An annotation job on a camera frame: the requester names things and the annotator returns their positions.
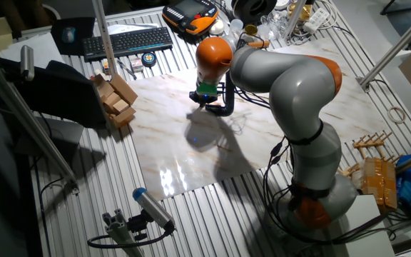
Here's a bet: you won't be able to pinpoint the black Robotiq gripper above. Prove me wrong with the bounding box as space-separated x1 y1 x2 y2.
190 91 219 109

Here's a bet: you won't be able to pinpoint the black metal C-clamp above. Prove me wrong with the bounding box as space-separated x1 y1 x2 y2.
205 71 235 118

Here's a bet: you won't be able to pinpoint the white marble pattern sheet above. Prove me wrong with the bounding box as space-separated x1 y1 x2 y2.
126 37 388 201

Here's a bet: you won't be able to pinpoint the round black tape measure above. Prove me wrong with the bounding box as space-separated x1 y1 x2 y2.
141 51 158 69

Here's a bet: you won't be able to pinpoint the white egg shaped object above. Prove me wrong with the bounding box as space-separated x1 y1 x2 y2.
208 19 225 36

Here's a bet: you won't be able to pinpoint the small red white box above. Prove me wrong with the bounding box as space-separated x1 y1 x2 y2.
130 56 145 74

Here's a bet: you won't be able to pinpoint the clear plastic jar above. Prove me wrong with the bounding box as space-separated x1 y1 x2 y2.
228 18 245 39

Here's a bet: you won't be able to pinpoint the open brown cardboard box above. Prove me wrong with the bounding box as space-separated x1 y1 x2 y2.
91 73 138 129

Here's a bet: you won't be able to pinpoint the dark pen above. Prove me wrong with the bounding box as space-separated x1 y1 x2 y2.
116 59 138 80

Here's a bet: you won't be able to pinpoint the orange black teach pendant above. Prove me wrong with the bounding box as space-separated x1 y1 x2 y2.
161 0 220 36

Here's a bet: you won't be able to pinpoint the black computer keyboard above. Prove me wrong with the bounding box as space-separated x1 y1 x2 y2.
81 26 174 64

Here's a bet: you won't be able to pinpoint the clear glassware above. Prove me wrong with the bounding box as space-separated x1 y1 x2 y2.
258 10 285 41

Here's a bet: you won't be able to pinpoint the black filament spool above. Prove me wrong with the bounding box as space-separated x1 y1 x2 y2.
230 0 278 26

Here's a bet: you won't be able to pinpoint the white paper sheets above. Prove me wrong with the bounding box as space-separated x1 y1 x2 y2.
107 23 160 36
0 32 66 69

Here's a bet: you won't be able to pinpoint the gold metal ornament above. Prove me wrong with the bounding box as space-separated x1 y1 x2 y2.
288 2 313 22

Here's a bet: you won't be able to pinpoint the white power strip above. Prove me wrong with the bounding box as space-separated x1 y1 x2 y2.
303 7 330 35

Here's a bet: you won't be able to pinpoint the black monitor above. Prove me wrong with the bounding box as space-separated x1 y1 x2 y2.
0 56 108 129

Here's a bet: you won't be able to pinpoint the black mouse pad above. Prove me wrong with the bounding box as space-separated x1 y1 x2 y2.
50 16 96 56

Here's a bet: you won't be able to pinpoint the dark grey flat panel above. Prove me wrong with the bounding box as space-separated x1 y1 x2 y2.
12 116 85 165

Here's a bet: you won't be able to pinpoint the short aluminium profile piece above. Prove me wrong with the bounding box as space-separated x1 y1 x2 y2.
101 208 144 257

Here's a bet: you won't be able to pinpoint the grey computer mouse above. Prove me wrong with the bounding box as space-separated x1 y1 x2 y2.
61 26 76 44

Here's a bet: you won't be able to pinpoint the wooden dish rack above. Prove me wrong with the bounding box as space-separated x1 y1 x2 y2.
337 131 405 178

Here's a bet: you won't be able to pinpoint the white tape roll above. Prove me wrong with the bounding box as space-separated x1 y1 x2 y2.
387 106 407 125

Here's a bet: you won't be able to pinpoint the green gripper mount plate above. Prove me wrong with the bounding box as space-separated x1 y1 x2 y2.
195 81 219 96

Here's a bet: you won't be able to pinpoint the silver camera with blue cap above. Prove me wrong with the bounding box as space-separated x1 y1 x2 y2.
132 187 176 231

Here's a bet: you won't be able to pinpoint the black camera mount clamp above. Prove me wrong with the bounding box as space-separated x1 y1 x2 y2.
126 210 150 242

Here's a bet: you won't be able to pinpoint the black camera cable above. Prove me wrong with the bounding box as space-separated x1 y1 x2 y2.
86 228 173 250

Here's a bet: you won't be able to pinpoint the white pedestal box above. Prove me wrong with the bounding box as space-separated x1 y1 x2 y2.
333 194 395 257

